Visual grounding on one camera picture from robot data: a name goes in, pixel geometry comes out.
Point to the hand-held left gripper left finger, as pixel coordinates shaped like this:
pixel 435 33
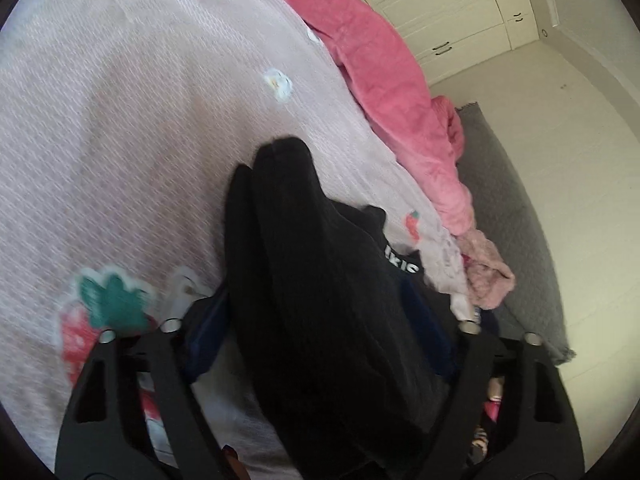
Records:
pixel 202 345

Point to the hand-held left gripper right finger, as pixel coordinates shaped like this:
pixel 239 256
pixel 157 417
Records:
pixel 430 330

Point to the black pants with orange cuffs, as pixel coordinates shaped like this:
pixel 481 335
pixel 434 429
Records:
pixel 325 300

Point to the pale pink fuzzy garment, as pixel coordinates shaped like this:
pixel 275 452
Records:
pixel 487 272

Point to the pink patterned small garment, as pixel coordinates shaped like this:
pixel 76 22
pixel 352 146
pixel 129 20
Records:
pixel 492 402

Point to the grey floor mat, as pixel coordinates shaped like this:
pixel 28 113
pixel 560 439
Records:
pixel 520 240

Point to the lilac printed bedspread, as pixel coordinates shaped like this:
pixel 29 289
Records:
pixel 150 135

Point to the pink fleece blanket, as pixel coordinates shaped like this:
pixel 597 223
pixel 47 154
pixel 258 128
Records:
pixel 385 75

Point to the cream wardrobe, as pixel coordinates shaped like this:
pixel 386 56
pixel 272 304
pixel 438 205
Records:
pixel 450 10

